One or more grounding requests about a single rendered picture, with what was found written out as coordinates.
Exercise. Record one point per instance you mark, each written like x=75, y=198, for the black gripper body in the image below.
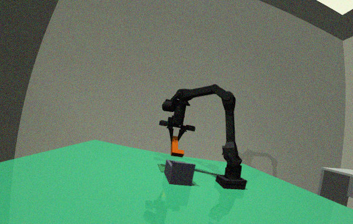
x=177, y=119

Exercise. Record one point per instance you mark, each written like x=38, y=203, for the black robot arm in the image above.
x=230, y=152

